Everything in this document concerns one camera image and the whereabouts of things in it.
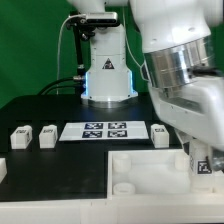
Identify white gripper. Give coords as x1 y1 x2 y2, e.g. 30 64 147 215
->
149 77 224 171

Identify white square tabletop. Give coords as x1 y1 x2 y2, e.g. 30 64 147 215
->
107 149 224 199

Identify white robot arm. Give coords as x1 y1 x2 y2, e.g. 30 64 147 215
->
67 0 224 171

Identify white sheet with tags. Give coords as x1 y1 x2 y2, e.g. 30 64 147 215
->
59 121 149 141

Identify white left fence piece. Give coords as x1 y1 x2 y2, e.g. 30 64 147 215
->
0 158 7 183

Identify white front rail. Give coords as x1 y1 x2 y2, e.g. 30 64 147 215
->
0 197 224 224

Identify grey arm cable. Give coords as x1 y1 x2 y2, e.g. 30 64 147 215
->
123 6 145 68

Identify black camera stand pole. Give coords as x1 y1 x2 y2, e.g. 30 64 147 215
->
73 24 85 86

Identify black camera on stand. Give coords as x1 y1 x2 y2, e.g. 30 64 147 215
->
67 12 120 27

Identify black base cables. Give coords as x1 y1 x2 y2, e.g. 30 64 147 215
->
37 77 86 96

